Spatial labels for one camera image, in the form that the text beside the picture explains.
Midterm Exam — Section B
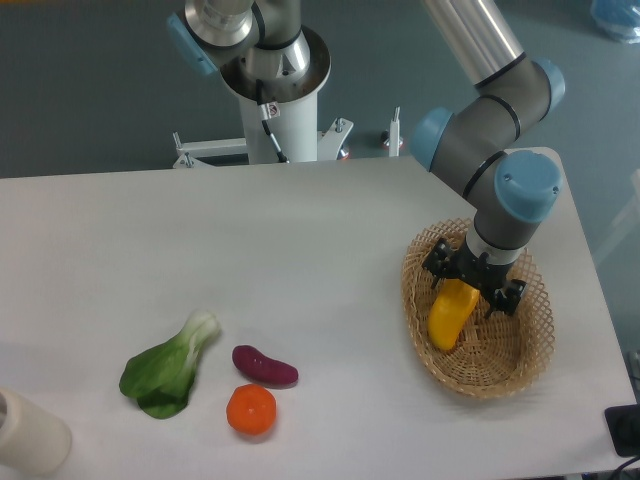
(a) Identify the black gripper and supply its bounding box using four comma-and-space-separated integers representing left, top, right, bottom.
422, 238, 527, 318

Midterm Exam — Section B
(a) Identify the yellow mango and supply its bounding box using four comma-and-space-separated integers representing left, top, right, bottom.
427, 279, 480, 351

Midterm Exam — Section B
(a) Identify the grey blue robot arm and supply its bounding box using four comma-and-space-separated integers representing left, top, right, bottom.
167, 1, 565, 314

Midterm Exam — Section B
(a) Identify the woven wicker basket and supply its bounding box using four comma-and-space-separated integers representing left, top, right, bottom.
401, 218, 555, 399

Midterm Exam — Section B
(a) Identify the black device at table edge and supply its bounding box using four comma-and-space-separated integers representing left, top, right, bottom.
604, 404, 639, 457

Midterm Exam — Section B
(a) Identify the purple sweet potato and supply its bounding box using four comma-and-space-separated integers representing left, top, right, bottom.
232, 345, 299, 386

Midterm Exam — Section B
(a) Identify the orange tangerine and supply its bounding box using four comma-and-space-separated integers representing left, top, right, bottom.
226, 384, 277, 436

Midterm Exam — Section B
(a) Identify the blue plastic bag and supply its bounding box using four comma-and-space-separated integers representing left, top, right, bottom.
590, 0, 639, 44

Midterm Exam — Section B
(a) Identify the green bok choy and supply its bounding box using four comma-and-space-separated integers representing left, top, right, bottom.
119, 310, 221, 420

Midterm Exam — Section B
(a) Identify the cream cylindrical container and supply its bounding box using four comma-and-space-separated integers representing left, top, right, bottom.
1, 388, 72, 476

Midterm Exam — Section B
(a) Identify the white frame leveling foot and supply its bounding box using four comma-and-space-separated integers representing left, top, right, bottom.
381, 106, 404, 157

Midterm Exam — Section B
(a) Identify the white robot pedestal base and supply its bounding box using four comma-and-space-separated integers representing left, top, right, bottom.
171, 27, 354, 168

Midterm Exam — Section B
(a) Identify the black cable on pedestal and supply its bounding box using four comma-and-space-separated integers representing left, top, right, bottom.
255, 78, 290, 164

